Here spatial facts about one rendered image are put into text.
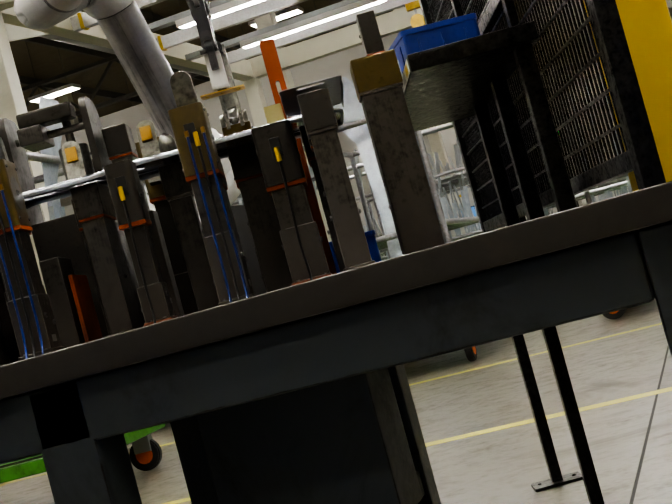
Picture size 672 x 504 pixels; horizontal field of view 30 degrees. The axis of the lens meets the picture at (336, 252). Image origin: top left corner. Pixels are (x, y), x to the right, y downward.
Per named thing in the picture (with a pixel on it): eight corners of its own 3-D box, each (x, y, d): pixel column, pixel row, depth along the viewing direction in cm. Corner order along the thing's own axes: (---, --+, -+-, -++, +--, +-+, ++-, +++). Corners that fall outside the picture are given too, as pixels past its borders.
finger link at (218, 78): (219, 50, 233) (218, 50, 232) (229, 86, 233) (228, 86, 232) (203, 55, 233) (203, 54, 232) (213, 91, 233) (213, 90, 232)
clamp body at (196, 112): (216, 314, 204) (161, 108, 205) (223, 313, 216) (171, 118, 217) (255, 303, 204) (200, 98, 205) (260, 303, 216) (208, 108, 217)
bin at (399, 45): (416, 92, 255) (400, 30, 255) (395, 117, 285) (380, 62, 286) (493, 72, 257) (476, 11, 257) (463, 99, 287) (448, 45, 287)
